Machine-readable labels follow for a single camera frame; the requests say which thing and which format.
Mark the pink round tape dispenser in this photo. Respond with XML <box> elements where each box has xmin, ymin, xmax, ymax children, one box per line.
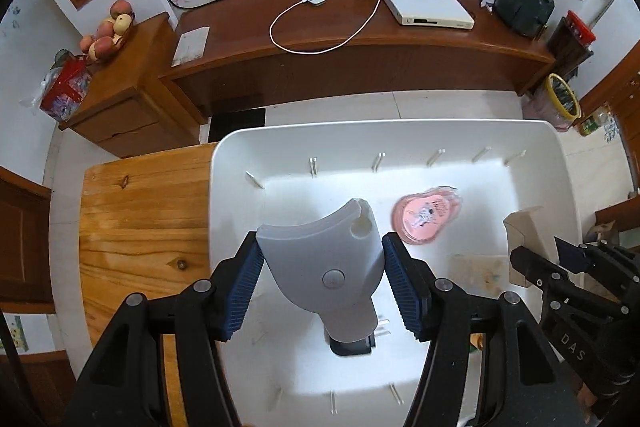
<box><xmin>391</xmin><ymin>186</ymin><xmax>463</xmax><ymax>247</ymax></box>

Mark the white paper sheet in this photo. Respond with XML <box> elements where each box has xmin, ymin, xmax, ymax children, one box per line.
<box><xmin>171</xmin><ymin>27</ymin><xmax>210</xmax><ymax>68</ymax></box>

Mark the small clear plastic box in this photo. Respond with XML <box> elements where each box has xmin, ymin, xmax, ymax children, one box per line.
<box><xmin>449</xmin><ymin>253</ymin><xmax>512</xmax><ymax>299</ymax></box>

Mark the red packet in plastic bag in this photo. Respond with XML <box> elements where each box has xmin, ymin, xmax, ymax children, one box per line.
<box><xmin>21</xmin><ymin>54</ymin><xmax>94</xmax><ymax>122</ymax></box>

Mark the white plastic storage bin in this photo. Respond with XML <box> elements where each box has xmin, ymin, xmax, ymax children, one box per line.
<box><xmin>209</xmin><ymin>119</ymin><xmax>588</xmax><ymax>427</ymax></box>

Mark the brown wooden door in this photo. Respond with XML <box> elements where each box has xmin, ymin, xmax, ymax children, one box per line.
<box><xmin>0</xmin><ymin>167</ymin><xmax>56</xmax><ymax>315</ymax></box>

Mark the black plug adapter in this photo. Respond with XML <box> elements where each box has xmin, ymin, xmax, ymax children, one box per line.
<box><xmin>327</xmin><ymin>317</ymin><xmax>392</xmax><ymax>357</ymax></box>

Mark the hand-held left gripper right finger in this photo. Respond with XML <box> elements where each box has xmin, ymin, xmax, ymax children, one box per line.
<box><xmin>381</xmin><ymin>232</ymin><xmax>587</xmax><ymax>427</ymax></box>

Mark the yellow rimmed trash bin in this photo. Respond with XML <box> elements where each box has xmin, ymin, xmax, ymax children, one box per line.
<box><xmin>522</xmin><ymin>73</ymin><xmax>581</xmax><ymax>132</ymax></box>

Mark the dark container with red lid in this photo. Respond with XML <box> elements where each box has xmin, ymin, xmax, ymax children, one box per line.
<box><xmin>545</xmin><ymin>10</ymin><xmax>597</xmax><ymax>80</ymax></box>

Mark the white curved plastic gadget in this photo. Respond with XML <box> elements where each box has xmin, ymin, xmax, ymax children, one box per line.
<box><xmin>256</xmin><ymin>198</ymin><xmax>387</xmax><ymax>343</ymax></box>

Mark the long wooden television cabinet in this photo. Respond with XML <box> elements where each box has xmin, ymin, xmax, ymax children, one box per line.
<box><xmin>159</xmin><ymin>0</ymin><xmax>557</xmax><ymax>125</ymax></box>

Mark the bowl of peaches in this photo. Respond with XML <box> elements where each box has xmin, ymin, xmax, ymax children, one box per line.
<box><xmin>80</xmin><ymin>0</ymin><xmax>135</xmax><ymax>63</ymax></box>

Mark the green drink bottle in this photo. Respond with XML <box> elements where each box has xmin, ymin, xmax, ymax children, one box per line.
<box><xmin>580</xmin><ymin>107</ymin><xmax>614</xmax><ymax>136</ymax></box>

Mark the white charging cable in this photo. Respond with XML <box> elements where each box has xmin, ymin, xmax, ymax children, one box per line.
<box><xmin>270</xmin><ymin>0</ymin><xmax>386</xmax><ymax>56</ymax></box>

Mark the black air fryer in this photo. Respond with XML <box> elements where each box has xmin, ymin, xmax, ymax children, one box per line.
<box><xmin>495</xmin><ymin>0</ymin><xmax>556</xmax><ymax>38</ymax></box>

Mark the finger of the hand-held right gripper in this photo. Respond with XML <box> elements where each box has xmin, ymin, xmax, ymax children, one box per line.
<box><xmin>510</xmin><ymin>245</ymin><xmax>574</xmax><ymax>304</ymax></box>
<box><xmin>555</xmin><ymin>236</ymin><xmax>640</xmax><ymax>279</ymax></box>

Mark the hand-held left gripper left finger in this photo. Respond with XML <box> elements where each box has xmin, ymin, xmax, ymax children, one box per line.
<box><xmin>75</xmin><ymin>231</ymin><xmax>267</xmax><ymax>427</ymax></box>

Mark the white set-top box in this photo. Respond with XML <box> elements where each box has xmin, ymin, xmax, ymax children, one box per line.
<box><xmin>382</xmin><ymin>0</ymin><xmax>475</xmax><ymax>29</ymax></box>

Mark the beige wedge block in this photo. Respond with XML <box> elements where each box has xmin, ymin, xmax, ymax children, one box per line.
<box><xmin>502</xmin><ymin>206</ymin><xmax>562</xmax><ymax>288</ymax></box>

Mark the small wooden drawer cabinet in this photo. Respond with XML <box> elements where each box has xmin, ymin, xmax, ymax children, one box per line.
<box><xmin>59</xmin><ymin>12</ymin><xmax>208</xmax><ymax>159</ymax></box>

